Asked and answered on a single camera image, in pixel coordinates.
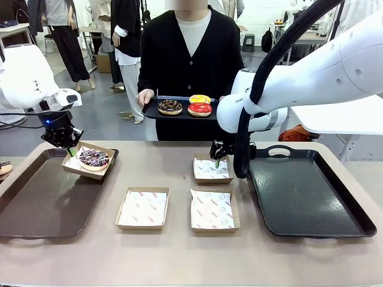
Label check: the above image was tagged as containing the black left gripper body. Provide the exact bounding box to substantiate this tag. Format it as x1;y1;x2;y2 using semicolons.
38;109;75;136

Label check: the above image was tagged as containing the kraft cardboard box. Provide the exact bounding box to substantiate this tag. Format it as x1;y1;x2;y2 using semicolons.
190;187;241;233
115;187;171;231
61;145;116;181
193;154;234;185

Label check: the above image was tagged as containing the chocolate donut with white drizzle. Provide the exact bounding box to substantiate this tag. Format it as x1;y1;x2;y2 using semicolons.
77;148;111;172

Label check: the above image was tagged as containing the red glazed donut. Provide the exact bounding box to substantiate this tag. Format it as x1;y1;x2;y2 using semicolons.
187;102;213;118

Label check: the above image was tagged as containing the dark navy hand-held tray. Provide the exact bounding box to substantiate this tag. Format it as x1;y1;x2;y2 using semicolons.
141;95;221;121

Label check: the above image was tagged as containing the yellow glazed donut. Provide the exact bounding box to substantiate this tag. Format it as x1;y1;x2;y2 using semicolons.
189;94;212;105

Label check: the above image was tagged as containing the chocolate donut with sprinkles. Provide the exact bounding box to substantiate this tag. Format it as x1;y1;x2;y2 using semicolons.
157;99;184;116

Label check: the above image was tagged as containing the person's right forearm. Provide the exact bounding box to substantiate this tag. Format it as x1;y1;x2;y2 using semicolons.
137;53;159;92

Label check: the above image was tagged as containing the brown plastic serving tray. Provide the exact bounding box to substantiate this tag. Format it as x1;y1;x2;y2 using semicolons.
0;148;120;240

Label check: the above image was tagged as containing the black plastic serving tray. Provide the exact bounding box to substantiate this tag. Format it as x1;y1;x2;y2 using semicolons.
247;145;378;239

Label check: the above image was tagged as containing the person's right hand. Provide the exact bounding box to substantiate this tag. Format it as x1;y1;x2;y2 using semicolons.
136;88;156;105

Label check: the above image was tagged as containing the orange bag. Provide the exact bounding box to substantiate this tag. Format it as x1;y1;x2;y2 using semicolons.
278;124;320;142

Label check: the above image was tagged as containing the mannequin in grey top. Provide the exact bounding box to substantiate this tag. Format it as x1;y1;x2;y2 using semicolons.
44;0;96;90

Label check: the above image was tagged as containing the cardboard carton on floor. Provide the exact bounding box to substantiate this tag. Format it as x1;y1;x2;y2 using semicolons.
95;53;113;74

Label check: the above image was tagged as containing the white background work table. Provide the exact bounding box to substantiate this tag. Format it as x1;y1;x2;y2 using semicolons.
0;23;39;57

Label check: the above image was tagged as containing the person in black cardigan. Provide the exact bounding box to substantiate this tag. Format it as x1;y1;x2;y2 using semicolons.
137;0;246;141

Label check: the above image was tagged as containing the grey plastic stool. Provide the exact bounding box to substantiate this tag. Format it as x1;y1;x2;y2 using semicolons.
241;33;256;53

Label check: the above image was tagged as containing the mannequin in black jacket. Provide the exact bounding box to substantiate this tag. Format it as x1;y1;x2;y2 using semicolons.
110;0;144;125

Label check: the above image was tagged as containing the black backpack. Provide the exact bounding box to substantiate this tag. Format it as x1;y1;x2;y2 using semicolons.
261;28;275;54

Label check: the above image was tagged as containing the mannequin in beige clothes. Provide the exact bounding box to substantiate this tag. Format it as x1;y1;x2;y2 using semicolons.
89;0;114;54

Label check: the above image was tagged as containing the large white side table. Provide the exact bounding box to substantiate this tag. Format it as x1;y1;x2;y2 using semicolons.
289;97;383;136

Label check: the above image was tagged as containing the white hanging garment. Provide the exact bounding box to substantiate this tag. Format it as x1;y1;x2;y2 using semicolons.
338;0;383;33

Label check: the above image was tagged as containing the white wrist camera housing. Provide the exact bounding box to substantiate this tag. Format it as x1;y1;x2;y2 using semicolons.
56;88;83;108

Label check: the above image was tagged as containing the grey metal frame table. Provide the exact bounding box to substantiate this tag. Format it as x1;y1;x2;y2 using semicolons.
269;22;330;65

